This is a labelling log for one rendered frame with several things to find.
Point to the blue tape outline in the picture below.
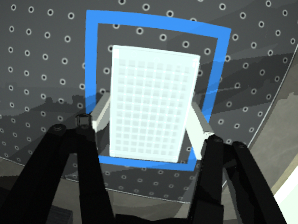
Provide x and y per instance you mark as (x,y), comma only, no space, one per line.
(93,17)

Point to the white well plate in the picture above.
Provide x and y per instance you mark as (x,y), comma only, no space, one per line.
(144,84)

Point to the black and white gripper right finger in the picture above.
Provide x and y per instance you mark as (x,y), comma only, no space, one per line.
(252,198)

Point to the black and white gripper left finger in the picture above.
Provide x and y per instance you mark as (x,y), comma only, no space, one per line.
(30,199)

